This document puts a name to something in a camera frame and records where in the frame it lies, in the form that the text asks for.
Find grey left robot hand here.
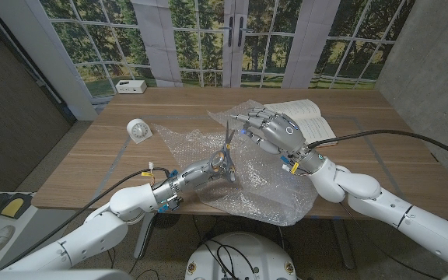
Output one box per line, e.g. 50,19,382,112
176,151,237,192

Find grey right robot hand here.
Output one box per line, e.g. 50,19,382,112
230,107,314,161

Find grey scissors with yellow handles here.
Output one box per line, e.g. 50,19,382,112
210,120,237,184

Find large clear bubble wrap sheet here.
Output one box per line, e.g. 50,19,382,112
152,99,319,227

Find open paperback book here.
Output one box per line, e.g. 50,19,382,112
264,98,338,148

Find white round kitchen timer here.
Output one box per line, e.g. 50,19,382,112
126,117,153,145

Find white table leg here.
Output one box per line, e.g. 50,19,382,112
133,212,156,260

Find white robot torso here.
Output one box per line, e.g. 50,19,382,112
184,231,298,280

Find white power socket box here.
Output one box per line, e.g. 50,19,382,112
114,79,148,95

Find grey table leg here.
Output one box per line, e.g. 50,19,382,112
331,218,356,270

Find printed forest window backdrop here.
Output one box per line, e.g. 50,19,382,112
0,0,418,121

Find white floor mat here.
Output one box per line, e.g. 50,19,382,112
0,190,38,273

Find dark brown door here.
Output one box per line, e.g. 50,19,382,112
0,7,73,191

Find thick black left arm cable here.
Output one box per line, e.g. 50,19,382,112
0,166,170,271

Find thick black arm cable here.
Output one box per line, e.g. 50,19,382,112
0,166,170,271
307,130,448,165

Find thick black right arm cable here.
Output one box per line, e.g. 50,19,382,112
307,130,448,165

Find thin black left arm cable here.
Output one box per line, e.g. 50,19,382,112
128,209,161,273

